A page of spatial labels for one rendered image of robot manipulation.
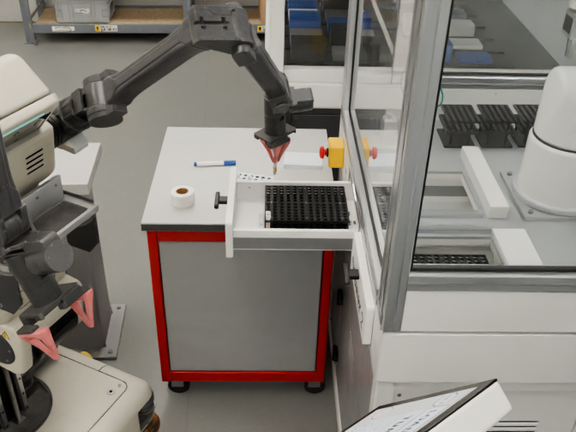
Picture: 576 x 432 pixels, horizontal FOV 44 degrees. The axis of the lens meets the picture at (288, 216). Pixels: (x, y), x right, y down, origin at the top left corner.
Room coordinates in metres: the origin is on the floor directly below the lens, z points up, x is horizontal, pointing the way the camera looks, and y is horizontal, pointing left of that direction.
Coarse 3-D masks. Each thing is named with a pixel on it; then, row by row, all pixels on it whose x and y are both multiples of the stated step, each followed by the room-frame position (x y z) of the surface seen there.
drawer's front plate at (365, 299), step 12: (360, 240) 1.40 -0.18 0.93; (360, 252) 1.35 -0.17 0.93; (360, 264) 1.30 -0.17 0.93; (360, 276) 1.27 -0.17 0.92; (360, 288) 1.25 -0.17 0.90; (360, 300) 1.24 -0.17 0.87; (372, 300) 1.18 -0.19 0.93; (360, 312) 1.22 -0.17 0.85; (372, 312) 1.15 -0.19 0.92; (360, 324) 1.20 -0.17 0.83; (372, 324) 1.15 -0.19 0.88
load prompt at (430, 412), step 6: (432, 408) 0.69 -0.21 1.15; (438, 408) 0.67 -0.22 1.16; (444, 408) 0.66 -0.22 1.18; (426, 414) 0.67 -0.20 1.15; (432, 414) 0.66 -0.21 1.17; (414, 420) 0.67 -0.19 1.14; (420, 420) 0.66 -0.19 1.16; (426, 420) 0.64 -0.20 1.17; (408, 426) 0.65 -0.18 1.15; (414, 426) 0.64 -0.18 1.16
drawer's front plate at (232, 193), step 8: (232, 168) 1.73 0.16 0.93; (232, 176) 1.69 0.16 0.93; (232, 184) 1.64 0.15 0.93; (232, 192) 1.60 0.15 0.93; (232, 200) 1.56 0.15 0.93; (232, 208) 1.52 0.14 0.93; (232, 216) 1.49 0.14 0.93; (232, 224) 1.48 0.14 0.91; (232, 232) 1.47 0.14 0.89; (232, 240) 1.46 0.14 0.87; (232, 248) 1.45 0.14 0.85; (232, 256) 1.45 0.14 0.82
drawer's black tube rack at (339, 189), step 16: (272, 192) 1.65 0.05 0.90; (288, 192) 1.66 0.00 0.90; (304, 192) 1.66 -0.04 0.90; (320, 192) 1.66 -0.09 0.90; (336, 192) 1.66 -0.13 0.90; (272, 208) 1.57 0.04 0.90; (288, 208) 1.57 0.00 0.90; (304, 208) 1.57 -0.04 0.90; (320, 208) 1.58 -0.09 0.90; (336, 208) 1.62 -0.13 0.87; (272, 224) 1.52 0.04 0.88; (288, 224) 1.54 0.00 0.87; (304, 224) 1.54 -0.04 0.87; (320, 224) 1.55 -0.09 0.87; (336, 224) 1.55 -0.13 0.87
